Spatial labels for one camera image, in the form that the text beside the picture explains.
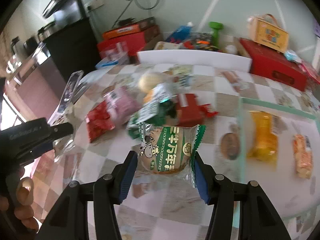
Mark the teal tray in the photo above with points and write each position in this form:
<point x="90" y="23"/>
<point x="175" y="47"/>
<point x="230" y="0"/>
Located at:
<point x="295" y="199"/>

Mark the small clear bottle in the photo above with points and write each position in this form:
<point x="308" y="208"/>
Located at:
<point x="231" y="49"/>

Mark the large red gift box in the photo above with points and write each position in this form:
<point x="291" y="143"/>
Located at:
<point x="268" y="63"/>

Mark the pink snack bag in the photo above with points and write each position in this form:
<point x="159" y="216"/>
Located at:
<point x="121" y="104"/>

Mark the blue water bottle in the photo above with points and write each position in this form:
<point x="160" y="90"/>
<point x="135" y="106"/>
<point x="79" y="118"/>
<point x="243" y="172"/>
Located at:
<point x="180" y="34"/>

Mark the green dumbbell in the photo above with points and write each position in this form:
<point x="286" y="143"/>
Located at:
<point x="215" y="27"/>

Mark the red candy packet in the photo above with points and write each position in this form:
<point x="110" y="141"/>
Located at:
<point x="190" y="113"/>

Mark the orange yellow cake packet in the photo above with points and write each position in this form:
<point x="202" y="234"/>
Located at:
<point x="265" y="140"/>

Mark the beige carry box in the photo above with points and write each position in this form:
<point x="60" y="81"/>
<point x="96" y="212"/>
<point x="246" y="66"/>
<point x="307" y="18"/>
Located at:
<point x="265" y="30"/>

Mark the green white snack packet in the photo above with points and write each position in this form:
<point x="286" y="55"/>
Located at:
<point x="157" y="111"/>

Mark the smartphone on stand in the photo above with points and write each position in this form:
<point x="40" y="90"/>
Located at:
<point x="67" y="95"/>

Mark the red box at back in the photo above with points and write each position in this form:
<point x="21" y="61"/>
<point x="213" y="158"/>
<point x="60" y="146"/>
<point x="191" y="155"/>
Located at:
<point x="134" y="43"/>

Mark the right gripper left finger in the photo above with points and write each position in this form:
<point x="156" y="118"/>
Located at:
<point x="68" y="217"/>

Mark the black cabinet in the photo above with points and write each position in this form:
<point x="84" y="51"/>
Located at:
<point x="73" y="46"/>

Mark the wall power socket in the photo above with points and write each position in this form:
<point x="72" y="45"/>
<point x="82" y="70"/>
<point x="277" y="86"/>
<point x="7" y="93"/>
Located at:
<point x="94" y="4"/>

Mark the orange flat box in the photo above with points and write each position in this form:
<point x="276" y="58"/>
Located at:
<point x="130" y="28"/>

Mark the red snack bag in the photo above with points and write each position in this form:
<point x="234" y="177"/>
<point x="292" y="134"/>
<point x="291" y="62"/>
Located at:
<point x="98" y="121"/>

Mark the white foam board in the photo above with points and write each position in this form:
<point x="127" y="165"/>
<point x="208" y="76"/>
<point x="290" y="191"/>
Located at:
<point x="196" y="57"/>

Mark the orange cracker packet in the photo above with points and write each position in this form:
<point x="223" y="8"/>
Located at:
<point x="303" y="156"/>

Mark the person's left hand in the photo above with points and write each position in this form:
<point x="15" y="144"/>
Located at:
<point x="22" y="211"/>

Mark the white card box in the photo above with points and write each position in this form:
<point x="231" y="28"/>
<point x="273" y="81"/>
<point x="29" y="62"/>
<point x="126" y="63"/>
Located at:
<point x="167" y="46"/>

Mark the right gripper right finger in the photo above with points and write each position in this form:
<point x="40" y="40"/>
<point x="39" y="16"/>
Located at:
<point x="258" y="216"/>

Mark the round bun in wrapper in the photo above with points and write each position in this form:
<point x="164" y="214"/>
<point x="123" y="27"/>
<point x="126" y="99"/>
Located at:
<point x="150" y="80"/>

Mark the toy pile in box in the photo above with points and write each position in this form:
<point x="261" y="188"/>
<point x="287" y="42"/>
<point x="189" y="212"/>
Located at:
<point x="200" y="41"/>

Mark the green cow bun packet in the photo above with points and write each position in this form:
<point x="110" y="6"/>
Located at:
<point x="169" y="150"/>

